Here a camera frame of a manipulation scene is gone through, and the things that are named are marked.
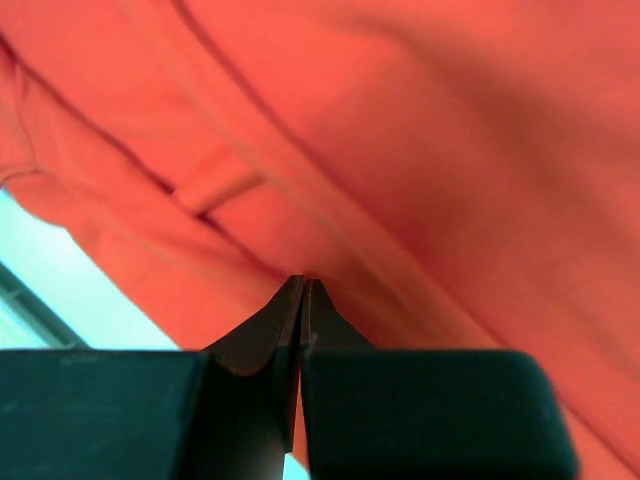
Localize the orange t-shirt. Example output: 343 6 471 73
1 1 639 479

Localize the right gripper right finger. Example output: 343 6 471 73
301 280 580 479

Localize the aluminium rail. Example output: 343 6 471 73
1 265 89 349

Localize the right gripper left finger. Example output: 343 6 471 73
1 276 304 479

